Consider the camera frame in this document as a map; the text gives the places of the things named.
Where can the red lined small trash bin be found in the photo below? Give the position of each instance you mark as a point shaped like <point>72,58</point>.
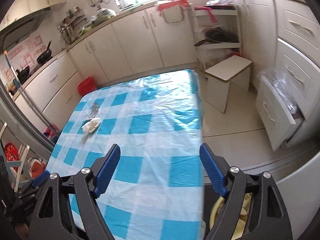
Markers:
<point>87,86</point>

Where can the open white drawer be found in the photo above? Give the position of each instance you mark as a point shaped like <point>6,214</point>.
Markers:
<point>279,122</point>

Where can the black range hood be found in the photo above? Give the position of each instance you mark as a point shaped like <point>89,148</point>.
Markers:
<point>22,28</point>

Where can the black frying pan on rack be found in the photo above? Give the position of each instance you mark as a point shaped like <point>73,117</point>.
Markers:
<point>218,35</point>

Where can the clear plastic bag in drawer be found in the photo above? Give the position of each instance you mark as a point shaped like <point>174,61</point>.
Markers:
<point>280,82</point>

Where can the blue checkered plastic tablecloth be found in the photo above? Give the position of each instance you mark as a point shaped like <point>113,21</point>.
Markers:
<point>156,191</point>

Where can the white wooden step stool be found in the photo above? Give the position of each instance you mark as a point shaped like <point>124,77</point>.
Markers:
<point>234,70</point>

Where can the black wok on stove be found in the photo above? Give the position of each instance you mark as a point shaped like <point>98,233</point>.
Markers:
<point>46,55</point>

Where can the silver pill blister pack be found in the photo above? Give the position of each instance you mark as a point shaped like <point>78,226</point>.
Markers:
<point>94,111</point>

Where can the white tiered storage rack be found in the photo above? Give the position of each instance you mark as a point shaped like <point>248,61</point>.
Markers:
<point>204,18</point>

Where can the white tissue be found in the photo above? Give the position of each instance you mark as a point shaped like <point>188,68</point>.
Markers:
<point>91,125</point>

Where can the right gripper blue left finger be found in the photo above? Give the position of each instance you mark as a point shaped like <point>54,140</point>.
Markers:
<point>103,170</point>

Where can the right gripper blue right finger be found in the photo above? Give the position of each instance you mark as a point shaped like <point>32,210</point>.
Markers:
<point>216,168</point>

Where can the hanging red lined door bin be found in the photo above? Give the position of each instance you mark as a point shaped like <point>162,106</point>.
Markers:
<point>172,11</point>

